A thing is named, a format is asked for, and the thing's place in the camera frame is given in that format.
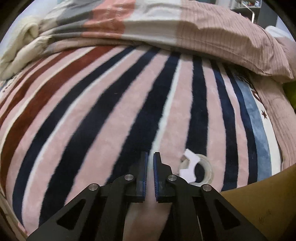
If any striped fleece blanket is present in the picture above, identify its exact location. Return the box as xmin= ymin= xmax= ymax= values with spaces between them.
xmin=1 ymin=46 xmax=281 ymax=233

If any patchwork striped duvet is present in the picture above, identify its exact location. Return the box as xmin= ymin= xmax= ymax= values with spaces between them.
xmin=40 ymin=1 xmax=295 ymax=81

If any white tape roll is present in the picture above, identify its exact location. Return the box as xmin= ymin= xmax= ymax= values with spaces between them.
xmin=178 ymin=149 xmax=214 ymax=187

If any green plush toy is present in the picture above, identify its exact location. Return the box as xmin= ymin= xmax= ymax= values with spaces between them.
xmin=283 ymin=82 xmax=296 ymax=110

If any pink striped pillow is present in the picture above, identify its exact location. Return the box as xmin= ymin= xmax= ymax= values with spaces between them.
xmin=276 ymin=37 xmax=296 ymax=74

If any pink striped bed sheet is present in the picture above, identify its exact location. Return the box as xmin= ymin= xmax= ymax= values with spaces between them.
xmin=254 ymin=77 xmax=295 ymax=169

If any cream folded blanket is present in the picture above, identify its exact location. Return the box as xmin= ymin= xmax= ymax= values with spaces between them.
xmin=1 ymin=16 xmax=51 ymax=81

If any cardboard box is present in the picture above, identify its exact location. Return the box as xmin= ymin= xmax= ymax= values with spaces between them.
xmin=221 ymin=165 xmax=296 ymax=240

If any tall dark bookshelf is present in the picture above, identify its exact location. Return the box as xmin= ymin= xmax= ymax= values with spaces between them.
xmin=231 ymin=1 xmax=278 ymax=28

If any white headboard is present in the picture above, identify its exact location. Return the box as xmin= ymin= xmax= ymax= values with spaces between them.
xmin=265 ymin=26 xmax=290 ymax=38

